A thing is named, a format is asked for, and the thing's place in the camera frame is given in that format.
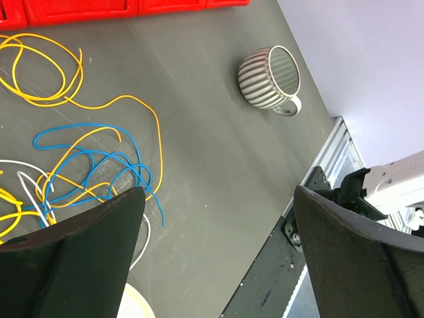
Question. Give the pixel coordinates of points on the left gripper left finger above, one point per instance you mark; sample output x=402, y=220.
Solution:
x=75, y=268

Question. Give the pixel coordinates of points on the red divided plastic bin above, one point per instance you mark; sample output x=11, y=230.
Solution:
x=21, y=14

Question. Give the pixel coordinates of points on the grey ribbed ceramic mug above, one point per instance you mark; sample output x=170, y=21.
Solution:
x=269, y=79

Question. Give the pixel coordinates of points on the pink cream round plate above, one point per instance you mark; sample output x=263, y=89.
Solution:
x=133, y=305

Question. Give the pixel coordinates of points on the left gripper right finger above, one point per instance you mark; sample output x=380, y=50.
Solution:
x=358, y=267

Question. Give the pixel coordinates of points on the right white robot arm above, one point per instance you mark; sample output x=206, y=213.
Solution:
x=383, y=191

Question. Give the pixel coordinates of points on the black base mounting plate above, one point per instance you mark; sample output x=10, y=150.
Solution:
x=267, y=287

